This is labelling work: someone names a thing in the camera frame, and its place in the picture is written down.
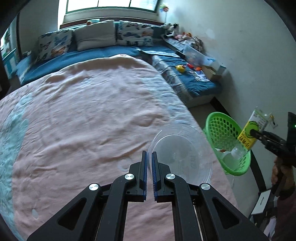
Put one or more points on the window with green frame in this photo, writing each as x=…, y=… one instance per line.
x=81, y=5

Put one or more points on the clear plastic round lid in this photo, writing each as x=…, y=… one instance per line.
x=185, y=151

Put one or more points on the yellow green drink carton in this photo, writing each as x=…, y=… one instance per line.
x=257, y=122

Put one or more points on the butterfly pillow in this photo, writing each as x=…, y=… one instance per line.
x=54, y=44
x=134, y=34

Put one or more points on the plush toys pile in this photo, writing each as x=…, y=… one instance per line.
x=178, y=39

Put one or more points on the cardboard box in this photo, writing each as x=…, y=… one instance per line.
x=213, y=74

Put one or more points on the right butterfly pillow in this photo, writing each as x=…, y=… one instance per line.
x=134, y=34

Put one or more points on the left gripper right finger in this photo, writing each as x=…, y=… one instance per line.
x=200, y=212

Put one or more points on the left butterfly pillow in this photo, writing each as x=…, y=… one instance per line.
x=54, y=44

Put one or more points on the person's right hand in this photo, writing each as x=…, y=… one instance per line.
x=282, y=177

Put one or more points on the pink blanket table cover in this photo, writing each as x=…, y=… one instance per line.
x=50, y=153

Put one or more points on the clear plastic storage bin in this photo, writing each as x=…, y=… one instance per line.
x=196, y=58

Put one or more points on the yellow duck toy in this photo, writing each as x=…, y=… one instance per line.
x=181, y=68

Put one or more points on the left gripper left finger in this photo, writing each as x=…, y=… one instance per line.
x=98, y=212

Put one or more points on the plain white pillow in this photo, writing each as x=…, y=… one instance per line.
x=97, y=35

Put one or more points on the green plastic trash basket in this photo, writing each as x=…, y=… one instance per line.
x=222, y=132

